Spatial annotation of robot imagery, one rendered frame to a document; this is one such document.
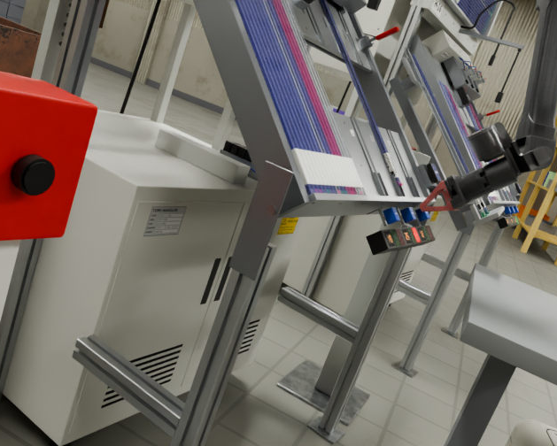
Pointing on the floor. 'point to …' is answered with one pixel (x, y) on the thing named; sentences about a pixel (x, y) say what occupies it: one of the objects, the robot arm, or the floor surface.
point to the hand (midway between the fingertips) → (424, 207)
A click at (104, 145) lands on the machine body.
